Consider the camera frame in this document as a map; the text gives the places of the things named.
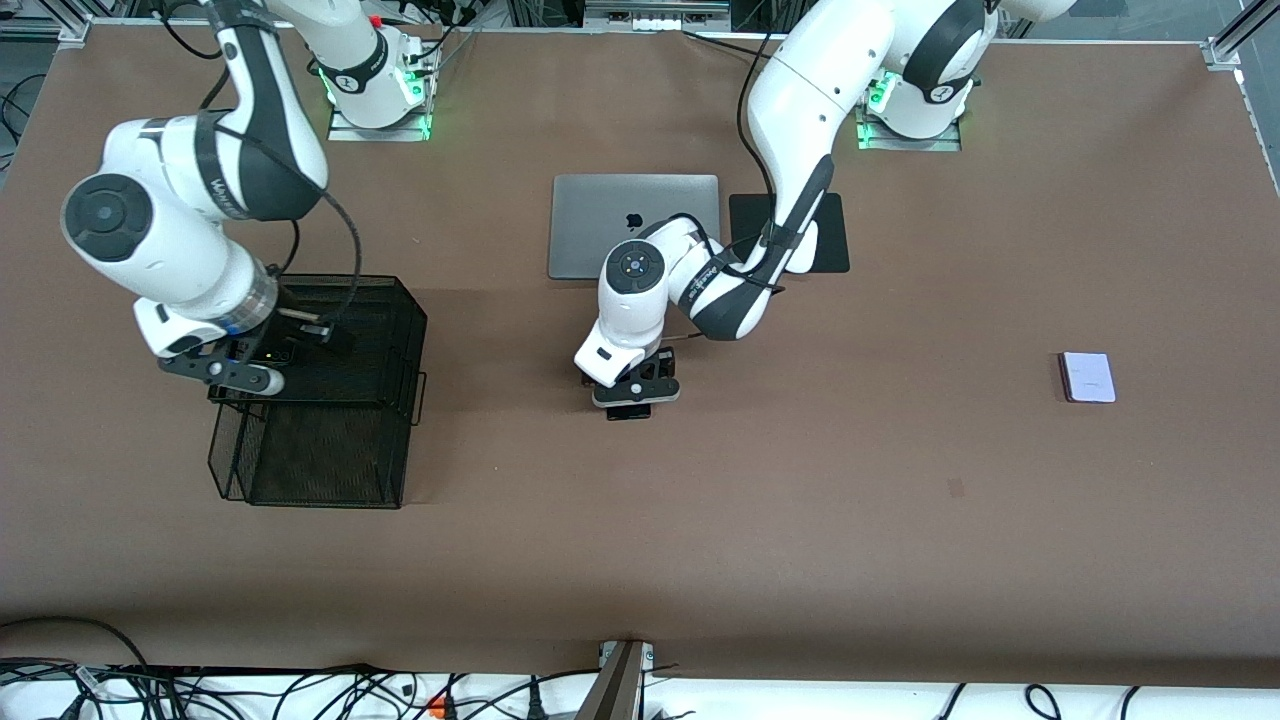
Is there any lavender flip phone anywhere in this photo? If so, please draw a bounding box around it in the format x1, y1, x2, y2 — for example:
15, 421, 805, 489
1059, 351, 1117, 404

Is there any grey closed laptop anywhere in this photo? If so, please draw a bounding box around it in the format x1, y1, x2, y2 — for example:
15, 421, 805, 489
547, 174, 723, 281

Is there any black mouse pad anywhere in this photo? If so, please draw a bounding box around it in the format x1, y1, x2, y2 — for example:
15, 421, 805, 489
729, 192, 851, 275

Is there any grey power strip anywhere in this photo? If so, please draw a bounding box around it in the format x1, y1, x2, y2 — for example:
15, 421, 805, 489
585, 0, 731, 33

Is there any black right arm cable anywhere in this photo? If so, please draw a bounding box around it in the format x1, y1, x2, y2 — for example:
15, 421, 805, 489
160, 0, 363, 336

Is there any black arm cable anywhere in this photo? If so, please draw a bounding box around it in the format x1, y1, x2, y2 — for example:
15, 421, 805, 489
160, 0, 363, 336
655, 30, 801, 346

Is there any black wire mesh basket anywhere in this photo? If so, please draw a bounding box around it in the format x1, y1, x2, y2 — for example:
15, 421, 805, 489
207, 273, 429, 510

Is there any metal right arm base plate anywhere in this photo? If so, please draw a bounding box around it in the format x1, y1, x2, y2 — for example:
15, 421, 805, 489
328, 100, 433, 143

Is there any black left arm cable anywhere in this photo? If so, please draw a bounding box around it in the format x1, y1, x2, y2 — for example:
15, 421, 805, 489
655, 30, 801, 346

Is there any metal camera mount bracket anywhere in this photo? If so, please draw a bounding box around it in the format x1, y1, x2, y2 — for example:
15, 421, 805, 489
578, 640, 656, 720

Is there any black cable on table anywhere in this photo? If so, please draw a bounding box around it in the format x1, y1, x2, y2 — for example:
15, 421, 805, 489
685, 30, 766, 59

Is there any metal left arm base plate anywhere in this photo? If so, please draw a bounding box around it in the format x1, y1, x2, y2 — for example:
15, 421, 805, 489
855, 112, 963, 153

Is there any black floor cable loop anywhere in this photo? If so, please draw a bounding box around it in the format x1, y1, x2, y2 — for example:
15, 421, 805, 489
0, 615, 151, 673

